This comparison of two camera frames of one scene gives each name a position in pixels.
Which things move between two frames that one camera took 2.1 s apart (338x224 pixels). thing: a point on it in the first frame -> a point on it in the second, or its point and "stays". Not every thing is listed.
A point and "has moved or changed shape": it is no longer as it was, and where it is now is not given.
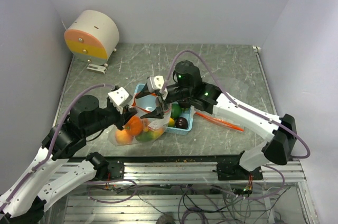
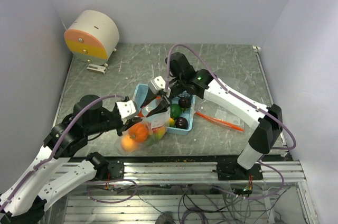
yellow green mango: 171,122 stays
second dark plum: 181,123 stays
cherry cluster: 146,121 -> 155,129
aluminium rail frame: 193,189 stays
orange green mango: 149,135 has moved or changed shape
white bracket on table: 96,68 stays
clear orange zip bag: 147,124 has moved or changed shape
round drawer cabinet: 92,37 stays
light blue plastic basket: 149,103 stays
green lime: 176,111 stays
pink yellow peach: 122,137 has moved or changed shape
